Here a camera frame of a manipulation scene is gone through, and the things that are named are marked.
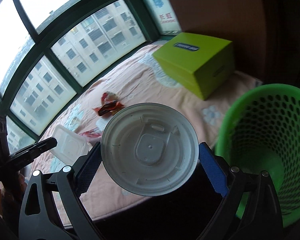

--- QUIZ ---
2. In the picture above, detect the pink red foil packet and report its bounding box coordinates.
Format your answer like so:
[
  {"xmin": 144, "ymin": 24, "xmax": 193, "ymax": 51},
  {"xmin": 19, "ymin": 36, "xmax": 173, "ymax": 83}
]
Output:
[{"xmin": 79, "ymin": 127, "xmax": 103, "ymax": 146}]

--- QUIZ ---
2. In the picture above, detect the green window frame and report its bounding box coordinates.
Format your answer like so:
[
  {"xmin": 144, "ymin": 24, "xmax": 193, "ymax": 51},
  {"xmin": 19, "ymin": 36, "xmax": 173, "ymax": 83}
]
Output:
[{"xmin": 0, "ymin": 0, "xmax": 181, "ymax": 151}]

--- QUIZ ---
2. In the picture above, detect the green plastic mesh wastebasket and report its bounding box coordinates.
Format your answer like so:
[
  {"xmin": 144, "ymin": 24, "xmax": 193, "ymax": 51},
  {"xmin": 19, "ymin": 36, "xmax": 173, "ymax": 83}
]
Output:
[{"xmin": 215, "ymin": 84, "xmax": 300, "ymax": 227}]

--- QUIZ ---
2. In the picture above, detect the pink cartoon bed blanket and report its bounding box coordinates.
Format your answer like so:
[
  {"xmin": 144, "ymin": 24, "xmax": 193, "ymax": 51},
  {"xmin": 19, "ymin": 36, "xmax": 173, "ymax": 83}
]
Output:
[{"xmin": 31, "ymin": 45, "xmax": 262, "ymax": 220}]

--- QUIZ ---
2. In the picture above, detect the orange snack bag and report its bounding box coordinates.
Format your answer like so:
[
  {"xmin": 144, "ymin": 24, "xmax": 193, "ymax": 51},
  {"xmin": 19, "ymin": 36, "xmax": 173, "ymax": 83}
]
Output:
[{"xmin": 93, "ymin": 100, "xmax": 124, "ymax": 116}]

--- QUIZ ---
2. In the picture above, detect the person's left hand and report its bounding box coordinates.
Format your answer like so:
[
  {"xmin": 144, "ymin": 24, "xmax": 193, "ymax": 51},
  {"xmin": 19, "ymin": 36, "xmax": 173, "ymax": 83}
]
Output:
[{"xmin": 0, "ymin": 173, "xmax": 28, "ymax": 218}]

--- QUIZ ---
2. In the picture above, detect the crumpled red white wrapper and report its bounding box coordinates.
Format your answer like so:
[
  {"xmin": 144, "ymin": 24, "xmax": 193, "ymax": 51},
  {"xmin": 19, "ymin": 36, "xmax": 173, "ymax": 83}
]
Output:
[{"xmin": 101, "ymin": 91, "xmax": 119, "ymax": 105}]

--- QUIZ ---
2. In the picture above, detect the clear square plastic container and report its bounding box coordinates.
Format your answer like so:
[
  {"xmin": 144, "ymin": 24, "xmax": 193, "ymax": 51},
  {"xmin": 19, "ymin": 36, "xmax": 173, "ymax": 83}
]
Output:
[{"xmin": 50, "ymin": 125, "xmax": 90, "ymax": 166}]

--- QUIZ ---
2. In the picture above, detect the grey round plastic lid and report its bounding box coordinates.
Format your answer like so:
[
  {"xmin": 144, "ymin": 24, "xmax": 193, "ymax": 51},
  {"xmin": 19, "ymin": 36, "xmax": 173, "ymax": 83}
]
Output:
[{"xmin": 101, "ymin": 103, "xmax": 199, "ymax": 197}]

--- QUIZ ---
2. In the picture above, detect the lime green cardboard box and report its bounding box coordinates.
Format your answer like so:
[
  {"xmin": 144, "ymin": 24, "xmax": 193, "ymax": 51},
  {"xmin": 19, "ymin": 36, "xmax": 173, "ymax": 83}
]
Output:
[{"xmin": 153, "ymin": 33, "xmax": 234, "ymax": 100}]

